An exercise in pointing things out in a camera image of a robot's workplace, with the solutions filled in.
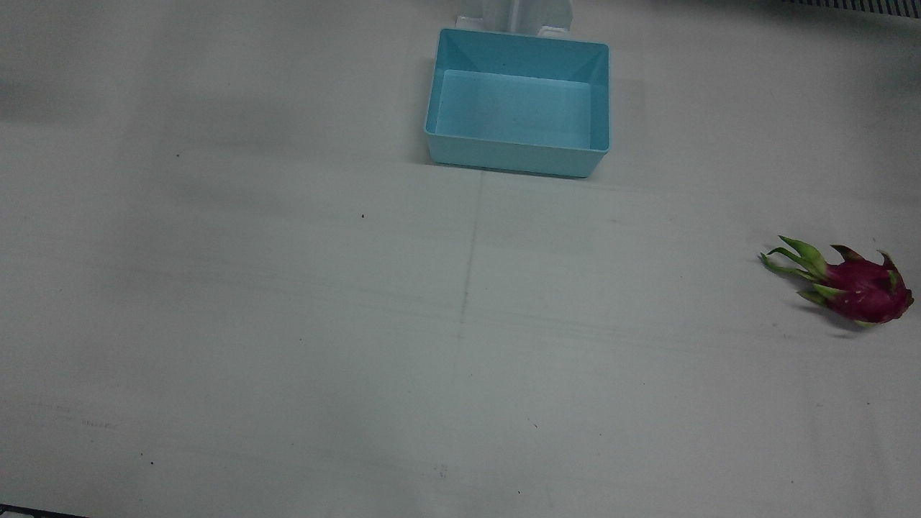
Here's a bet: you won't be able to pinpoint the red dragon fruit green leaves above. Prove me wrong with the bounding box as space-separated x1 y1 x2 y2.
760 235 915 330

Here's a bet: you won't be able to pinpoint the light blue plastic bin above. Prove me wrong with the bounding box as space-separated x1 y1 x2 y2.
424 27 611 179

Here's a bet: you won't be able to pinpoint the slatted metal grille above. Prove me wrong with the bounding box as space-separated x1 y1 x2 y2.
781 0 921 17

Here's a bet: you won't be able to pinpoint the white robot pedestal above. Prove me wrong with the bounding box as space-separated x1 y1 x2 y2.
456 0 574 38

